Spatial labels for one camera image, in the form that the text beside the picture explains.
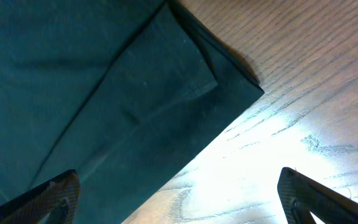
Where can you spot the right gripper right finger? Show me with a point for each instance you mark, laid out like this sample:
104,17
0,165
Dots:
303,198

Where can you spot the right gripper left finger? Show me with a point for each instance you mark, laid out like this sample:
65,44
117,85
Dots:
54,201

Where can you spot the black t-shirt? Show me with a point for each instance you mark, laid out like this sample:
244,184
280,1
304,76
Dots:
124,92

